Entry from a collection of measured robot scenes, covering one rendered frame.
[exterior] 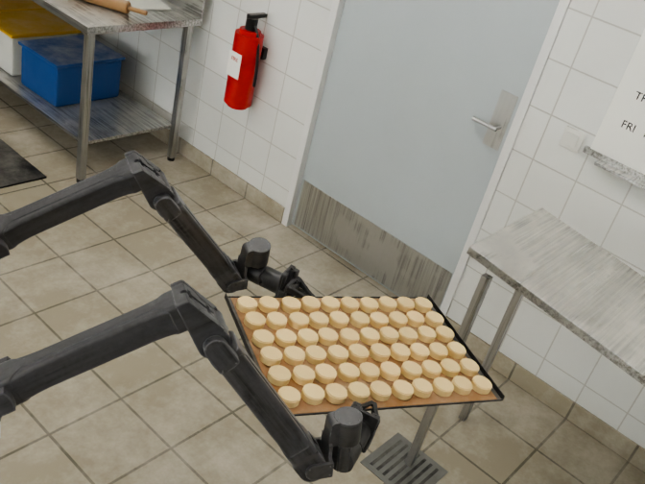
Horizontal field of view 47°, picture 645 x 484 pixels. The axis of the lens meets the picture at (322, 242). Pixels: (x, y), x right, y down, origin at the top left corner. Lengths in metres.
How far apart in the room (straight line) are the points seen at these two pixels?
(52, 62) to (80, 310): 1.62
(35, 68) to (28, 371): 3.47
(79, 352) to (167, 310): 0.16
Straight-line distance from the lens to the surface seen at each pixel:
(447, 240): 3.57
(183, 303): 1.23
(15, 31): 4.87
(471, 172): 3.42
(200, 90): 4.48
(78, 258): 3.68
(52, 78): 4.51
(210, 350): 1.26
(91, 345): 1.27
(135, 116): 4.56
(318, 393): 1.64
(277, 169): 4.12
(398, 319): 1.96
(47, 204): 1.63
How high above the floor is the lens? 2.12
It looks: 31 degrees down
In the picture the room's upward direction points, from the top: 15 degrees clockwise
